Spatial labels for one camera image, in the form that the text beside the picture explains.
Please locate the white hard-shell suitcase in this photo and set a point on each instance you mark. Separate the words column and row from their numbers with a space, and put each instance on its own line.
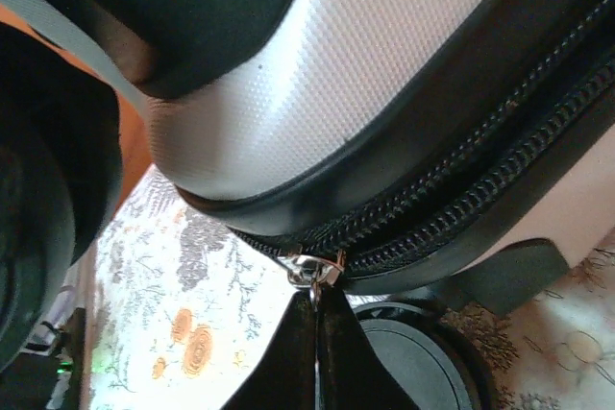
column 336, row 69

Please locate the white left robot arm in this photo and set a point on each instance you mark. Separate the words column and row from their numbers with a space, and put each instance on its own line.
column 29, row 381

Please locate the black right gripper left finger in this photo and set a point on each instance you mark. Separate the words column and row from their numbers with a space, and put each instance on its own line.
column 288, row 367

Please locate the silver suitcase zipper pull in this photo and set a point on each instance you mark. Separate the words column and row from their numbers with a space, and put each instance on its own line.
column 307, row 271

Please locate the aluminium frame post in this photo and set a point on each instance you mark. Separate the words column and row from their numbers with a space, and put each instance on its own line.
column 72, row 31

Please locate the floral patterned table cover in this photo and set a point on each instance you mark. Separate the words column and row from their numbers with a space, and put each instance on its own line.
column 144, row 285

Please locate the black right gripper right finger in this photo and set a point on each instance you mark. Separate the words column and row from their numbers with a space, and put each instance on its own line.
column 351, row 367

